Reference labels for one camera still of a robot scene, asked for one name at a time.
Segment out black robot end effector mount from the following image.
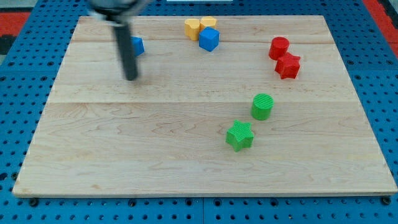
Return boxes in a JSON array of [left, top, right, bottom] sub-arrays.
[[88, 0, 152, 25]]

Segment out yellow heart block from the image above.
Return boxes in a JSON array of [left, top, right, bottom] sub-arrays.
[[184, 19, 200, 41]]

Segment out red star block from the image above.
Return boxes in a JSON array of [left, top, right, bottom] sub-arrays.
[[274, 52, 301, 79]]

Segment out wooden board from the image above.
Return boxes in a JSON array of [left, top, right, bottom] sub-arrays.
[[13, 16, 397, 198]]

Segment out blue cube block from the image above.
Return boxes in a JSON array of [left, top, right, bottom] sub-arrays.
[[199, 27, 220, 52]]

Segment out green cylinder block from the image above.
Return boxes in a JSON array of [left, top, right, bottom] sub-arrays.
[[251, 93, 274, 121]]

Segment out red cylinder block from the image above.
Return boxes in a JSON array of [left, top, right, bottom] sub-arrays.
[[269, 37, 290, 60]]

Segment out blue triangle block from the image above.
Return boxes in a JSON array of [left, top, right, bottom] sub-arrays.
[[131, 36, 145, 56]]

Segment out green star block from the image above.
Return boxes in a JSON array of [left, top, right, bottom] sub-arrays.
[[226, 120, 254, 152]]

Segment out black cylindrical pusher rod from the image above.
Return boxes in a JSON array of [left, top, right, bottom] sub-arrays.
[[113, 23, 139, 81]]

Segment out yellow pentagon block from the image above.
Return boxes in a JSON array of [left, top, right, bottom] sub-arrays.
[[200, 16, 218, 32]]

